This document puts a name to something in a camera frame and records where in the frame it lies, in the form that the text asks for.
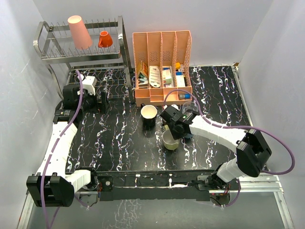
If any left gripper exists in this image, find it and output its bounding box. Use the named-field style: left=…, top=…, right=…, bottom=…
left=77, top=88, right=110, bottom=115

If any light green mug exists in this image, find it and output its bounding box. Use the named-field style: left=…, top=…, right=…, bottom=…
left=162, top=130, right=179, bottom=150

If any clear faceted glass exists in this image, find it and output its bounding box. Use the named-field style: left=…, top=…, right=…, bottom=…
left=182, top=102, right=199, bottom=114

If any black mug white inside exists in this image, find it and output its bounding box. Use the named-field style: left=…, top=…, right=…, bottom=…
left=141, top=103, right=157, bottom=127

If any orange ceramic mug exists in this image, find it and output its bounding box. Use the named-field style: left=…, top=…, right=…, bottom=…
left=98, top=31, right=113, bottom=48

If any tall pink cup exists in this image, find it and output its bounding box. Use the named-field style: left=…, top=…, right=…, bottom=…
left=68, top=15, right=93, bottom=50

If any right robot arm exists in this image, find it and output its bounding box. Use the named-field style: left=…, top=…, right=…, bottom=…
left=160, top=105, right=272, bottom=189

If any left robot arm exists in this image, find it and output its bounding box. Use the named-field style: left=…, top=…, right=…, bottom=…
left=26, top=83, right=102, bottom=207

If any steel two-tier dish rack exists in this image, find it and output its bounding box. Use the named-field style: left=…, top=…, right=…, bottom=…
left=33, top=16, right=135, bottom=104

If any blue capped small bottle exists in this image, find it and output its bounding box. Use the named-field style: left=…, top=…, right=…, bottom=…
left=178, top=94, right=191, bottom=100

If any blue white box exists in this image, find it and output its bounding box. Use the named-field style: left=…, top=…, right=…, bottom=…
left=175, top=72, right=187, bottom=87

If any green white medicine box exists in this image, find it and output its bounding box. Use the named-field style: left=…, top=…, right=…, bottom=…
left=162, top=68, right=173, bottom=84

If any orange booklet stack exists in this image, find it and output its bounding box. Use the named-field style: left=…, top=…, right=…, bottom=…
left=136, top=61, right=149, bottom=78

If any white barcode card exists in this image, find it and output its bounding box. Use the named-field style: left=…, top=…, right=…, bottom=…
left=149, top=65, right=161, bottom=88

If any yellow capped bottle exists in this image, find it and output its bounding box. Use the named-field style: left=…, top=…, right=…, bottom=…
left=175, top=62, right=181, bottom=70

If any peach plastic desk organizer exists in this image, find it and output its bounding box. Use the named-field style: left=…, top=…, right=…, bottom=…
left=132, top=31, right=193, bottom=106

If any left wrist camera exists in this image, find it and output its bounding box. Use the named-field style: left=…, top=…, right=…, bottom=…
left=81, top=74, right=97, bottom=95

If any aluminium rail frame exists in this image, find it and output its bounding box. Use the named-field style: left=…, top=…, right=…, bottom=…
left=19, top=173, right=294, bottom=229

